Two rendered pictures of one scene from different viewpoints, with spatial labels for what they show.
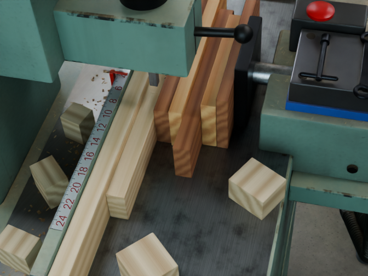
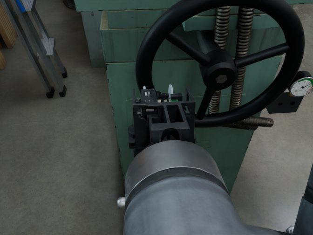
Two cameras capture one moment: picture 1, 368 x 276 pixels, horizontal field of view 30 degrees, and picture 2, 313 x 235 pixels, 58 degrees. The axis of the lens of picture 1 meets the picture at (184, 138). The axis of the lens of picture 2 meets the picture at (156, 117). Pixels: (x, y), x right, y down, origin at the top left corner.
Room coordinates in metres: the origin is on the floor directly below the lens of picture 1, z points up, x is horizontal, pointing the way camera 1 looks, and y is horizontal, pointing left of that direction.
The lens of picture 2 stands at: (0.20, -0.63, 1.11)
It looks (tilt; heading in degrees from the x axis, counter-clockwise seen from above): 46 degrees down; 68
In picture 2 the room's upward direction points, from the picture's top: straight up
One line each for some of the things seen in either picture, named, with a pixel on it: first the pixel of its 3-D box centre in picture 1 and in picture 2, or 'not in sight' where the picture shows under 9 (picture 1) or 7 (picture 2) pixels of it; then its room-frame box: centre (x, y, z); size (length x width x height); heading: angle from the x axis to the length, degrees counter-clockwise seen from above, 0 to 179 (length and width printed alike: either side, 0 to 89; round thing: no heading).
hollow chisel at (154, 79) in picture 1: (153, 67); not in sight; (0.55, 0.03, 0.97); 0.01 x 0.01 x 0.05; 73
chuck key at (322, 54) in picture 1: (322, 57); not in sight; (0.52, -0.15, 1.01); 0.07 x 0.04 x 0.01; 163
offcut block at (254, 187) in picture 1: (257, 188); not in sight; (0.42, -0.07, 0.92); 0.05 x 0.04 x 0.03; 44
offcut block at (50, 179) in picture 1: (51, 182); not in sight; (0.52, 0.17, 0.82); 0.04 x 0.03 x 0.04; 29
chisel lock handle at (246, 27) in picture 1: (220, 30); not in sight; (0.53, -0.05, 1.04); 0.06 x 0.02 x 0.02; 73
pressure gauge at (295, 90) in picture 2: not in sight; (298, 85); (0.74, -0.25, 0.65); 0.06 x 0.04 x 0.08; 163
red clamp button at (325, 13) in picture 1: (320, 11); not in sight; (0.57, -0.16, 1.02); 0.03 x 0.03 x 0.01
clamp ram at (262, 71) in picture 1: (274, 75); not in sight; (0.55, -0.11, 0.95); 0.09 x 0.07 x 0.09; 163
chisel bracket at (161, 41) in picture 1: (131, 27); not in sight; (0.56, 0.05, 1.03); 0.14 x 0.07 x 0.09; 73
